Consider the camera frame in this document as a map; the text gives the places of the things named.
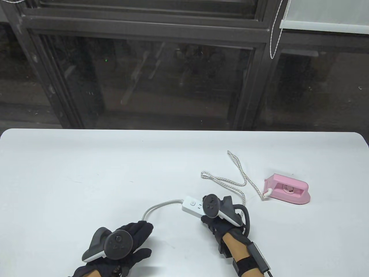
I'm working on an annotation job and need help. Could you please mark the person's left hand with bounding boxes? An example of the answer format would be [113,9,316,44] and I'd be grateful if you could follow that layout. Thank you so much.
[68,221,154,277]

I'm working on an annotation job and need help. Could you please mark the person's right hand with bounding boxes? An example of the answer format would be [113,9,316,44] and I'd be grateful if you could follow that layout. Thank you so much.
[201,215,247,246]

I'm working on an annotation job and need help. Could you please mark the person's right forearm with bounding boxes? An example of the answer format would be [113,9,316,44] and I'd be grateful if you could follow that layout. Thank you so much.
[223,231,260,277]

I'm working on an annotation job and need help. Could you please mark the black white right glove controller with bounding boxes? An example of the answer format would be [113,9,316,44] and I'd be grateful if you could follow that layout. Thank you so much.
[202,194,244,227]

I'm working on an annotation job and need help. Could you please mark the white power strip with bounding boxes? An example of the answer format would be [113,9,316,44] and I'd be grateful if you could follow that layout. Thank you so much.
[181,196,207,219]

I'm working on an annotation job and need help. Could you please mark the black grey left glove controller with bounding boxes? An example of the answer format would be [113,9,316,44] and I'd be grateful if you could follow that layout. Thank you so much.
[82,227,133,263]

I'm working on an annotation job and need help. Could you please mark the pink mini iron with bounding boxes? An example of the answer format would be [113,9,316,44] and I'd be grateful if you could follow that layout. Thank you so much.
[263,173,311,205]

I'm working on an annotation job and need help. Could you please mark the white roller blind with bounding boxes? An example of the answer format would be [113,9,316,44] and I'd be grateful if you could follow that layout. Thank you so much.
[279,0,369,32]

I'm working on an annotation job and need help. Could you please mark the black glove cable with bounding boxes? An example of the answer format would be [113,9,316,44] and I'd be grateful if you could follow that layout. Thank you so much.
[233,204,251,235]

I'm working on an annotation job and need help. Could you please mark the grey power strip cable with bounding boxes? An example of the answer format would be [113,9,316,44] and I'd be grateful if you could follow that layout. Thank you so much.
[143,199,185,222]

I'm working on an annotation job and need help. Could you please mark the black wrist strap camera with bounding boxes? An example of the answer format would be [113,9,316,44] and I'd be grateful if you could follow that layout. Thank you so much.
[232,242,273,277]

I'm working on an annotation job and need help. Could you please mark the white braided iron cord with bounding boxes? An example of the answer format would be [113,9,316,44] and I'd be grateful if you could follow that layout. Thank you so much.
[201,150,272,200]

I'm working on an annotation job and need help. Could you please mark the white blind pull cord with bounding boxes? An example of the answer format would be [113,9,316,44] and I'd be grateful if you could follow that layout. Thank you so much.
[269,0,285,60]

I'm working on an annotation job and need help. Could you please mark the dark metal window frame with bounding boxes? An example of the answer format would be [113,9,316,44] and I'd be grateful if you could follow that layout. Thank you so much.
[0,0,369,131]

